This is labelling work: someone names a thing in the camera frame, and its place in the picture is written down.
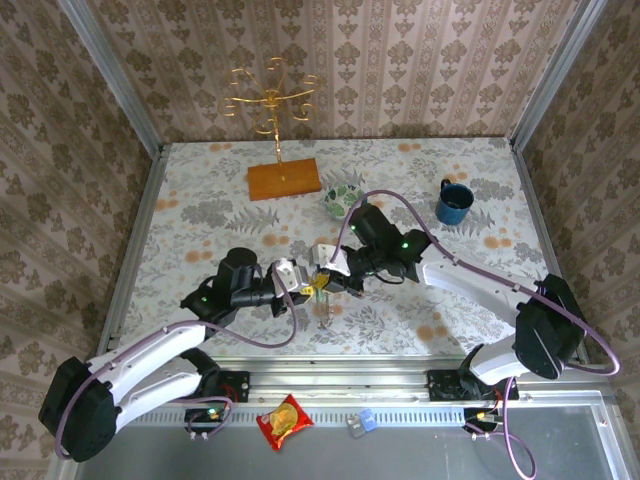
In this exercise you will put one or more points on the metal keyring with small rings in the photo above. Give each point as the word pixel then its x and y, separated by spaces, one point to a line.
pixel 326 312

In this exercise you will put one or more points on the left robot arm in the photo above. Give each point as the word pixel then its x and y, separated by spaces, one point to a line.
pixel 150 355

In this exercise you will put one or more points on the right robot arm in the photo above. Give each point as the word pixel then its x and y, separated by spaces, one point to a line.
pixel 475 285

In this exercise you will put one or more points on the green leaf pattern bowl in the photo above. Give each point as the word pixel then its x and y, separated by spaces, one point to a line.
pixel 337 200

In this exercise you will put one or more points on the dark blue mug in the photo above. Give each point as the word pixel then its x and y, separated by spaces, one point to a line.
pixel 452 212

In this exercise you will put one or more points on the floral table cover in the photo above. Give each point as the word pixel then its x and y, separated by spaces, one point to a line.
pixel 210 170

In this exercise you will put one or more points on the red snack packet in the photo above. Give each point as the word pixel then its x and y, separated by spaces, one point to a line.
pixel 285 420

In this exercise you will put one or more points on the blue plastic key tag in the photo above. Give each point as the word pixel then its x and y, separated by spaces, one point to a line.
pixel 368 420

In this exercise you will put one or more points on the small black controller board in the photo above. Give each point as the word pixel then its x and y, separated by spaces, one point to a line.
pixel 475 416
pixel 200 415

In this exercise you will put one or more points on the grey plastic key tag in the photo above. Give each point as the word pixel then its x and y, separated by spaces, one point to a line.
pixel 356 429

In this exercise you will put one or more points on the grey metal panel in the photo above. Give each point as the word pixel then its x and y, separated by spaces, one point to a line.
pixel 425 460

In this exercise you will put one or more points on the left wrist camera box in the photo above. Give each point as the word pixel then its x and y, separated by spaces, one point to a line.
pixel 291 272

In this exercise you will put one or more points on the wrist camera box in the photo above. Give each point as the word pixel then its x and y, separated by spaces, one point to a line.
pixel 291 272
pixel 327 257

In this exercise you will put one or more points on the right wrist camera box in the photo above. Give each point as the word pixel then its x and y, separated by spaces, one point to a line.
pixel 327 257

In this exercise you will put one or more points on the aluminium front rail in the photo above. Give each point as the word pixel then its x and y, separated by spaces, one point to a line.
pixel 350 380

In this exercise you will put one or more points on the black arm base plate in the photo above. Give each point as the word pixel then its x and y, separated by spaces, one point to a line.
pixel 439 386
pixel 237 387

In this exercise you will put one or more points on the aluminium side rail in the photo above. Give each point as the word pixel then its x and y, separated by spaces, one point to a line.
pixel 131 250
pixel 540 225

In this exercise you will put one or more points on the aluminium frame post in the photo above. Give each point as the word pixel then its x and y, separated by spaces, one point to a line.
pixel 555 75
pixel 114 75

